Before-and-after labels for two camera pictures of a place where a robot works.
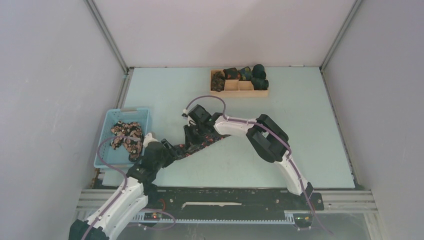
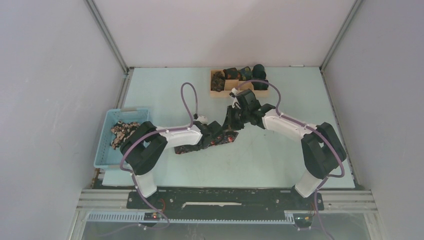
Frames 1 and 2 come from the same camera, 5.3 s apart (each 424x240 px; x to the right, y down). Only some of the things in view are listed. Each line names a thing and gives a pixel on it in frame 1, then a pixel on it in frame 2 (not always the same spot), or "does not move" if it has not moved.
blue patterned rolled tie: x=246 y=74 does not move
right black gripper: x=189 y=139 → x=229 y=123
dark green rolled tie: x=258 y=71 does not move
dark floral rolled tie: x=217 y=81 does not move
